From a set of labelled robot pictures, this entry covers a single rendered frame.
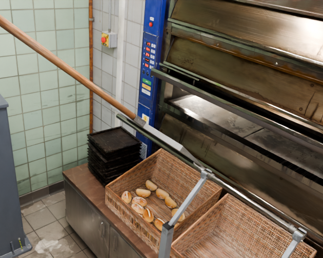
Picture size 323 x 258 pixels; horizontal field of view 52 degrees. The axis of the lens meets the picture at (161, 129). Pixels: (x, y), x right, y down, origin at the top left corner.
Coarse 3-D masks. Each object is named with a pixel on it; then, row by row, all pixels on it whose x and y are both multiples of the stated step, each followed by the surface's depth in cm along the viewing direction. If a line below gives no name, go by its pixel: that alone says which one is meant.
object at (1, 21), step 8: (0, 16) 101; (0, 24) 102; (8, 24) 103; (16, 32) 106; (24, 32) 108; (24, 40) 109; (32, 40) 110; (32, 48) 112; (40, 48) 113; (48, 56) 116; (56, 56) 119; (56, 64) 120; (64, 64) 122; (72, 72) 126; (80, 80) 130; (88, 80) 133; (88, 88) 135; (96, 88) 136; (104, 96) 141; (112, 104) 147; (120, 104) 150; (128, 112) 155
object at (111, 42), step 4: (104, 32) 242; (112, 32) 244; (104, 36) 242; (108, 36) 239; (112, 36) 240; (116, 36) 243; (108, 40) 240; (112, 40) 242; (116, 40) 244; (104, 44) 245; (108, 44) 241; (112, 44) 243
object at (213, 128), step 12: (168, 108) 221; (180, 108) 217; (192, 120) 207; (204, 120) 204; (216, 132) 195; (228, 132) 193; (240, 144) 184; (252, 144) 183; (264, 156) 174; (276, 156) 174; (276, 168) 171; (288, 168) 166; (300, 168) 166; (300, 180) 162; (312, 180) 158
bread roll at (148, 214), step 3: (144, 210) 209; (147, 210) 206; (150, 210) 207; (144, 213) 206; (147, 213) 204; (150, 213) 204; (144, 216) 205; (147, 216) 203; (150, 216) 203; (153, 216) 206; (147, 219) 203; (150, 219) 203
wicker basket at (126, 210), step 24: (144, 168) 228; (168, 168) 229; (192, 168) 214; (120, 192) 221; (168, 192) 229; (216, 192) 197; (120, 216) 205; (168, 216) 211; (192, 216) 186; (144, 240) 191
